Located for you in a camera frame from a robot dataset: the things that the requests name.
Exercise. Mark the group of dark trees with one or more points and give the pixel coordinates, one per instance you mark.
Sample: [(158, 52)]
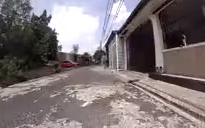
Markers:
[(20, 33)]

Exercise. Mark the building with white pillars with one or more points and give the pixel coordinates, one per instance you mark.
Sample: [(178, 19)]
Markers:
[(176, 40)]

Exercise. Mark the worn grey asphalt road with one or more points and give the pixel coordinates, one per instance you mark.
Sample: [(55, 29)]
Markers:
[(90, 83)]

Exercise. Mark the white gated building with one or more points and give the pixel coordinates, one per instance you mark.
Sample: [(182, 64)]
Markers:
[(116, 51)]

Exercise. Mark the grass and bushes verge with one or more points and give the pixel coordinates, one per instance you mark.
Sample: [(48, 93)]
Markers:
[(10, 71)]

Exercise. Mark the distant tree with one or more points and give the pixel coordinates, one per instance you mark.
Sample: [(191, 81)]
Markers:
[(98, 55)]

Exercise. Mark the red car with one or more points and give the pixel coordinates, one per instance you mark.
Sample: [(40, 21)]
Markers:
[(67, 64)]

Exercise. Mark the grey concrete kerb strip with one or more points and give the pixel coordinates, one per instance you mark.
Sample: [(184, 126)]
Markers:
[(176, 91)]

